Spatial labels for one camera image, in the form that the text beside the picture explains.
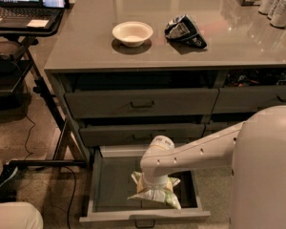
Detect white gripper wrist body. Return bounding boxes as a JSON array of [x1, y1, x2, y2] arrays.
[[141, 174, 168, 189]]

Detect green jalapeno chip bag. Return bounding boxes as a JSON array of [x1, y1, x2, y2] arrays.
[[129, 172, 181, 210]]

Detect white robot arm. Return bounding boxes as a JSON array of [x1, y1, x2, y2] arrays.
[[137, 106, 286, 229]]

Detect open bottom left drawer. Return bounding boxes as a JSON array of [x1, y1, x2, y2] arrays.
[[80, 147, 211, 229]]

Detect middle left grey drawer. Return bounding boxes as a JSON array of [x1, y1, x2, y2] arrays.
[[79, 123, 204, 147]]

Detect grey drawer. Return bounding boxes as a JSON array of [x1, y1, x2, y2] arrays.
[[213, 85, 286, 114], [79, 123, 204, 147], [65, 89, 218, 118], [201, 121, 236, 137]]

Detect middle right grey drawer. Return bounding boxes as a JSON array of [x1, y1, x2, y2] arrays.
[[201, 121, 236, 137]]

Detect top left grey drawer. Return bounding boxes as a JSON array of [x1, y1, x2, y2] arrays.
[[65, 89, 218, 118]]

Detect top right grey drawer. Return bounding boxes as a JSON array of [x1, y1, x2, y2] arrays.
[[213, 85, 286, 114]]

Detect black crumpled chip bag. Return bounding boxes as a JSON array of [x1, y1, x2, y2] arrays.
[[164, 14, 207, 49]]

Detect person's knee beige trousers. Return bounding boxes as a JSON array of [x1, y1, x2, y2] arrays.
[[0, 202, 44, 229]]

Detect black white sneaker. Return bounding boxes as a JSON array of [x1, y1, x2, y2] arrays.
[[0, 165, 18, 188]]

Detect white paper bowl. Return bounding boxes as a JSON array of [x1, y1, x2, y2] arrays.
[[112, 21, 153, 47]]

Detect black laptop stand cart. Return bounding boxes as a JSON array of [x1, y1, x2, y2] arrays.
[[0, 7, 88, 170]]

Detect white sticky note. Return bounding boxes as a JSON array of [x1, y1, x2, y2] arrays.
[[28, 19, 49, 28]]

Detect black smartphone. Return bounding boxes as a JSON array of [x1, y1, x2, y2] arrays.
[[39, 0, 70, 9]]

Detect black laptop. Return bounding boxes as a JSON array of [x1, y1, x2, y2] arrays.
[[0, 0, 63, 31]]

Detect black power cable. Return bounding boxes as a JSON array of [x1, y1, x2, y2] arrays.
[[22, 79, 78, 229]]

